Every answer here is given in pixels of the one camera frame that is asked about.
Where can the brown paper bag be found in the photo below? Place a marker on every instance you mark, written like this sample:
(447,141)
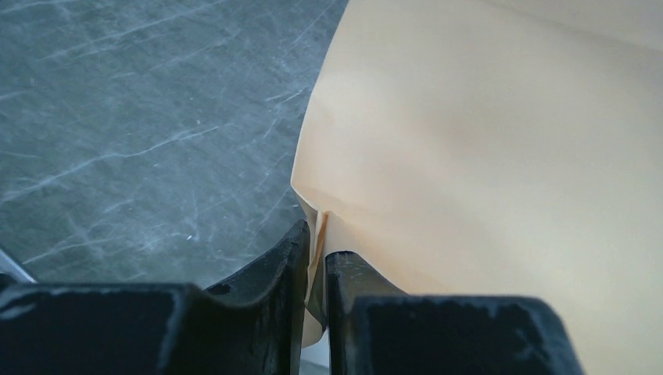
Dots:
(499,147)

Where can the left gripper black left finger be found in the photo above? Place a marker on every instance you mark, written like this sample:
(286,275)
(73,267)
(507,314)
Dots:
(249,323)

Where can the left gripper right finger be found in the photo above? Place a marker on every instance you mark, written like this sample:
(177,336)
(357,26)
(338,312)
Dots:
(376,328)

